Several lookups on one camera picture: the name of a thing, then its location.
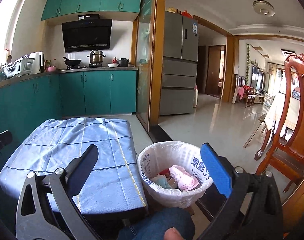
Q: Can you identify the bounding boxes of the pink plastic package bag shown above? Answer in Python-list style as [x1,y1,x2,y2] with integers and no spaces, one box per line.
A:
[169,165,199,191]

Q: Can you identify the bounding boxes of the red snack wrapper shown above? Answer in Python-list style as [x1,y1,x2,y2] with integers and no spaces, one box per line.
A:
[159,168,170,177]

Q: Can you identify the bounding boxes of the light blue dish cloth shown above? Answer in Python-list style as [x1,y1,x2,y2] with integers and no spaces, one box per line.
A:
[151,174,172,189]

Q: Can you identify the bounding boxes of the green lower kitchen cabinets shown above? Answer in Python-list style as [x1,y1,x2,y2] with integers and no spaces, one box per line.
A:
[0,68,137,142]

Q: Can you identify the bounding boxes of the green kitchen cabinets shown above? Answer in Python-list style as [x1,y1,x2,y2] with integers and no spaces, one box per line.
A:
[0,68,137,142]
[41,0,140,21]

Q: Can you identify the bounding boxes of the white trash bag bin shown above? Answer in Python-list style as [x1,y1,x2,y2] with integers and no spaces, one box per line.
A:
[137,141,213,209]

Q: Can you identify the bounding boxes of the green upper kitchen cabinets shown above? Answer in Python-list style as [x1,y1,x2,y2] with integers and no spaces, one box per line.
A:
[41,0,140,21]

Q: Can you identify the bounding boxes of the red wooden chair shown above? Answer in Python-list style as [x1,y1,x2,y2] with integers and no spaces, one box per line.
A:
[256,53,304,192]

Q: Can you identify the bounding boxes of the white dish rack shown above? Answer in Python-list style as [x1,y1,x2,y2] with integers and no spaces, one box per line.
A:
[2,58,34,78]

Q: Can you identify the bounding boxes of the white kettle appliance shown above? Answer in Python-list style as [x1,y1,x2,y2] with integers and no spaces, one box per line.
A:
[30,51,45,74]

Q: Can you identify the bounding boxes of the pink small pot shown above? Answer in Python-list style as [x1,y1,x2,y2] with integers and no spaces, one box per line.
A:
[47,66,56,72]

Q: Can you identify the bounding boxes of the blue jeans knee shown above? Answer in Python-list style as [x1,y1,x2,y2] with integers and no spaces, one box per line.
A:
[118,207,195,239]

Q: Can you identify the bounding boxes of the black wok pan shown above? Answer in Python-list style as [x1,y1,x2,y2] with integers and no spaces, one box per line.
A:
[63,56,82,68]

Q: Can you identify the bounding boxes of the steel stock pot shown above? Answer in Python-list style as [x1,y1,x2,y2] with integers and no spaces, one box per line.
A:
[87,50,106,64]

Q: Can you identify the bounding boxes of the white bowl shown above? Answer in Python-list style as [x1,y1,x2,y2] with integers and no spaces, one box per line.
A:
[107,63,119,68]

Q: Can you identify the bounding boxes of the black range hood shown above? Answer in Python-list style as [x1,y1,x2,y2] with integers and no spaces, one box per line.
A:
[61,18,112,53]

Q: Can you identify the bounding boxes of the black small pot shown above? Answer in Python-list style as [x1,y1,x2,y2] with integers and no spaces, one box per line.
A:
[118,58,130,67]

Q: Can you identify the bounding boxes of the grey multi-door refrigerator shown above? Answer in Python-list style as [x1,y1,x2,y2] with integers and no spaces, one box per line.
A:
[160,11,199,115]

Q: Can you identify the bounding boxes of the wooden framed glass door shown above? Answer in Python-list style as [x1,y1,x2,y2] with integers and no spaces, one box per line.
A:
[131,0,166,132]

